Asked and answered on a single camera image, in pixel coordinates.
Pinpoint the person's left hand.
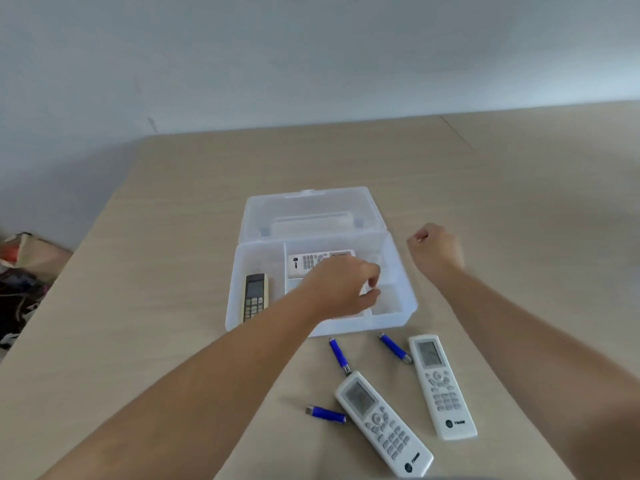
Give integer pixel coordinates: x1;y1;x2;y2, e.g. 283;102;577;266
299;255;382;320

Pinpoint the person's right hand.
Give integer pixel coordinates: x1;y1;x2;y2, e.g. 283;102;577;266
406;223;466;278

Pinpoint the person's left forearm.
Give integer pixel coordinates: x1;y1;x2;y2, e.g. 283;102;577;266
39;281;328;480

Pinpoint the person's right forearm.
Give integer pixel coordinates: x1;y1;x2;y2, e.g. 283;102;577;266
424;264;640;480

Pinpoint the clear divider tray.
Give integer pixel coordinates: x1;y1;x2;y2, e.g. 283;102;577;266
283;239;405;321

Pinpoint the white remote control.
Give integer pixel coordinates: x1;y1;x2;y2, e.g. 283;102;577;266
334;371;435;479
407;334;479;442
286;249;357;278

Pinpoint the blue battery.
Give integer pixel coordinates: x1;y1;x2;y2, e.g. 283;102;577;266
377;332;414;366
305;405;348;426
328;337;353;377

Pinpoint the clear plastic storage box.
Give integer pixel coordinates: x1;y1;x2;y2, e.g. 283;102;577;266
224;187;419;339

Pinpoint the beige and black remote control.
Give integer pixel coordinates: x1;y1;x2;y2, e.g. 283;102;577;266
242;273;270;323

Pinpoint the tan paper bag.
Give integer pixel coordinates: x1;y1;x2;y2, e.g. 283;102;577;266
0;232;74;284

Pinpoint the dark pile of clutter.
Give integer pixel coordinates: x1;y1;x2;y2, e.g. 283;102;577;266
0;269;52;349

